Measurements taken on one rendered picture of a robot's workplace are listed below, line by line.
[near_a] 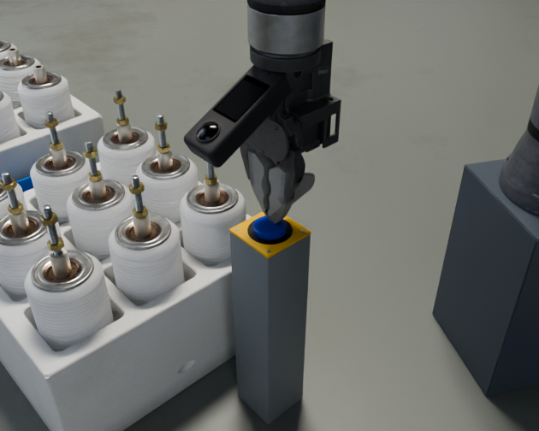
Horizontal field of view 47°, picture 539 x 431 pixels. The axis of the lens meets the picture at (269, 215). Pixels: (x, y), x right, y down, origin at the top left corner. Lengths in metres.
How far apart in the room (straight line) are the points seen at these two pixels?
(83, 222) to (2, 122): 0.41
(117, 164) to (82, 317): 0.33
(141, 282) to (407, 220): 0.64
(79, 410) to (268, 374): 0.25
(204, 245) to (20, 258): 0.25
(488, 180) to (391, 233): 0.40
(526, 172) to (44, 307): 0.62
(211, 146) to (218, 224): 0.29
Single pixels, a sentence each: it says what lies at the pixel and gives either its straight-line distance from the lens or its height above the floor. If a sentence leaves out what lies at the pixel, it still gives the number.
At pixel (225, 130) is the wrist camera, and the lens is 0.61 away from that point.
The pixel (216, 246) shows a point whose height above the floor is 0.20.
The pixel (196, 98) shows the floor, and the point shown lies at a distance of 1.78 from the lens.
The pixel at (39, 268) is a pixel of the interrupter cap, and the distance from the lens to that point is 0.84.
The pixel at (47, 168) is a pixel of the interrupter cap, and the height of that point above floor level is 0.25.
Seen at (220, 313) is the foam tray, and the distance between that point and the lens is 0.93.
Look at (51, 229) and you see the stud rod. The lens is 0.78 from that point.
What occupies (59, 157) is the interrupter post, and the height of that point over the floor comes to 0.27.
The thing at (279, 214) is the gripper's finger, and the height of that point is 0.35.
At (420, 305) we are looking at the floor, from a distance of 1.13.
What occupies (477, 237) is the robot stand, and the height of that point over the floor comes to 0.22.
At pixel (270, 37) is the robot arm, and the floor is 0.56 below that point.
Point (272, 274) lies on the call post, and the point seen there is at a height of 0.28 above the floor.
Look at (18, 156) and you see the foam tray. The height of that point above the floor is 0.16.
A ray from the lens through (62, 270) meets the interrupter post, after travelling 0.81.
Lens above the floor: 0.77
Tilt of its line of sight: 36 degrees down
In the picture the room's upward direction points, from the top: straight up
